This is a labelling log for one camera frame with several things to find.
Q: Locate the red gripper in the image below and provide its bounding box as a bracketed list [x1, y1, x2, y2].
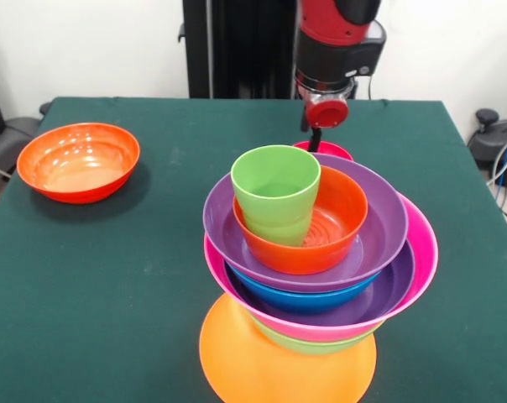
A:
[299, 94, 351, 154]

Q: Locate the small crimson bowl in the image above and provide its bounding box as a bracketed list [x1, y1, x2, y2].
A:
[292, 140, 354, 162]

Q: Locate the green cup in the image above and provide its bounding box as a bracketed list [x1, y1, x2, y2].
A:
[230, 144, 322, 249]

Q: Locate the small red-orange bowl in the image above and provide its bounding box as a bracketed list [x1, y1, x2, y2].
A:
[232, 165, 369, 276]

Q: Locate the purple bowl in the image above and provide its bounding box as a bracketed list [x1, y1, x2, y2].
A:
[223, 241, 417, 327]
[202, 153, 410, 294]

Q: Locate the pink bowl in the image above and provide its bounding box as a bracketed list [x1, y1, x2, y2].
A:
[203, 195, 440, 343]

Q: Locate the blue bowl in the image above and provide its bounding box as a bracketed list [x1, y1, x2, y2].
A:
[227, 268, 383, 316]

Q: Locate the green bowl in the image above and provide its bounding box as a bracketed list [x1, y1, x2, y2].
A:
[253, 321, 381, 356]

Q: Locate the large red-orange bowl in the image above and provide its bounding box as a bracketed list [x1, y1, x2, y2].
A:
[16, 122, 141, 205]

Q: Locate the dark green tablecloth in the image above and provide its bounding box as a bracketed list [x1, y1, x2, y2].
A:
[0, 96, 507, 403]

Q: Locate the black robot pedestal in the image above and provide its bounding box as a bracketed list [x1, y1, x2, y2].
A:
[178, 0, 309, 100]

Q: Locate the tangle of cables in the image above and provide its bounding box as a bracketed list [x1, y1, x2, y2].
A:
[486, 133, 507, 230]

